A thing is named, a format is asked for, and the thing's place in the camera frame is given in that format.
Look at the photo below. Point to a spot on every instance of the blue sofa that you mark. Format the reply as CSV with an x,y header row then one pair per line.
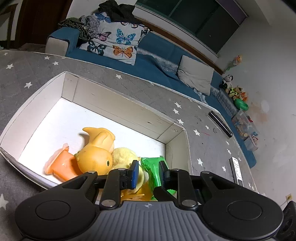
x,y
157,61

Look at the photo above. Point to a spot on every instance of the green toy bowl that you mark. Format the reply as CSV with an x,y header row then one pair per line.
x,y
241,104

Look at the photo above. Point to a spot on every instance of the panda plush toy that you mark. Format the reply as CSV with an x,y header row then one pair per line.
x,y
226,82

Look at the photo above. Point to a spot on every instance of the black clothes pile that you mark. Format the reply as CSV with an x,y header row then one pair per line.
x,y
119,12

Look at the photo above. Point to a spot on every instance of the clear toy storage bin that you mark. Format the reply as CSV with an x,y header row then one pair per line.
x,y
247,130

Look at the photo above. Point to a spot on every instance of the black remote control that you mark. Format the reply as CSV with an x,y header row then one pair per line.
x,y
221,123

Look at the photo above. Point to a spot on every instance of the orange jelly cup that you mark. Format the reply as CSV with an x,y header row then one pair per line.
x,y
62,165

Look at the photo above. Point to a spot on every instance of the yellow plush toy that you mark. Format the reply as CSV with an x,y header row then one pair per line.
x,y
123,158

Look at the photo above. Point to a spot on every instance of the yellow plastic shark toy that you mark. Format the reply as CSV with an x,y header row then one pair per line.
x,y
143,194

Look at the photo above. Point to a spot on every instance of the grey plain cushion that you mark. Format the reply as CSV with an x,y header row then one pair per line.
x,y
195,74

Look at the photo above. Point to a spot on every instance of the butterfly print cushion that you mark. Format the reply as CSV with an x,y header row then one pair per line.
x,y
115,40

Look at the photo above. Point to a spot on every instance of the striped dark clothes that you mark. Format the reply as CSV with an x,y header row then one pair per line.
x,y
78,25

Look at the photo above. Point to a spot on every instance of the white remote control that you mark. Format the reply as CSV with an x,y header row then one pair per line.
x,y
236,171

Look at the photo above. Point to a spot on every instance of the colourful small plush toys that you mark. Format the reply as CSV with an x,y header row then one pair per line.
x,y
237,93

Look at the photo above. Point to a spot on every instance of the green plastic packet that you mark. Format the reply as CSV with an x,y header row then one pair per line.
x,y
151,166

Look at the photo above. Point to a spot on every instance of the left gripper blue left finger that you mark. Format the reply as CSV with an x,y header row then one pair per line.
x,y
132,175

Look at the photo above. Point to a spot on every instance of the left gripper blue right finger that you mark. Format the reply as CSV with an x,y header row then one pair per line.
x,y
164,174

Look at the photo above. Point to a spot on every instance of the grey cardboard box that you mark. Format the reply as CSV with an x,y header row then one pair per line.
x,y
57,113

